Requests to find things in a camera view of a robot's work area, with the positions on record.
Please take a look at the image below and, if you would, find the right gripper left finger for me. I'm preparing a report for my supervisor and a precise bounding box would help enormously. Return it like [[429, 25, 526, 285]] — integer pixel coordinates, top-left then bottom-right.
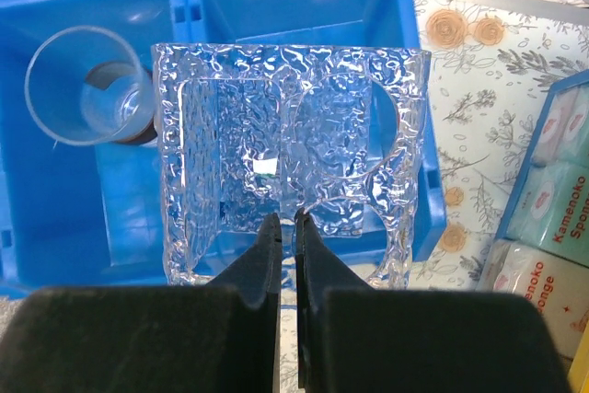
[[1, 214, 282, 392]]

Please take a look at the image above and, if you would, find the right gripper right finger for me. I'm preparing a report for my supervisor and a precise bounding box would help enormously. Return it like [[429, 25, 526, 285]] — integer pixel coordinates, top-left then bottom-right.
[[295, 211, 570, 392]]

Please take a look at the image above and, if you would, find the clear textured acrylic holder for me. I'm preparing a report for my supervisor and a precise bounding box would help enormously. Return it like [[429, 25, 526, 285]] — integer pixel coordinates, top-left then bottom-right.
[[152, 43, 431, 289]]

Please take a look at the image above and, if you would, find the right blue divided bin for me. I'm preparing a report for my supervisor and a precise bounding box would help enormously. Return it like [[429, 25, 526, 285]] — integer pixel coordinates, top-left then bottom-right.
[[1, 0, 445, 297]]

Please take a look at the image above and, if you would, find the sponge package box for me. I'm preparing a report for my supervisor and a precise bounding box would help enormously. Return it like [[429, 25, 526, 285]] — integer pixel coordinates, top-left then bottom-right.
[[478, 72, 588, 359]]

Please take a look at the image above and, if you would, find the yellow shelf divider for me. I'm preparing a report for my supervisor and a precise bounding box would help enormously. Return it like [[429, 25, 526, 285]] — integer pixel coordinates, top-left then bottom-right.
[[568, 342, 589, 393]]

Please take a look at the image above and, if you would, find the clear plastic cup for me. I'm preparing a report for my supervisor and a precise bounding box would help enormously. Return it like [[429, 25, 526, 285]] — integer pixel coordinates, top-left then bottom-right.
[[24, 25, 156, 146]]

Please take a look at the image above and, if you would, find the floral table mat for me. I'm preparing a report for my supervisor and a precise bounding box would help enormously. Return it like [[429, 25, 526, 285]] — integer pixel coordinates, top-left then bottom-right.
[[0, 0, 589, 393]]

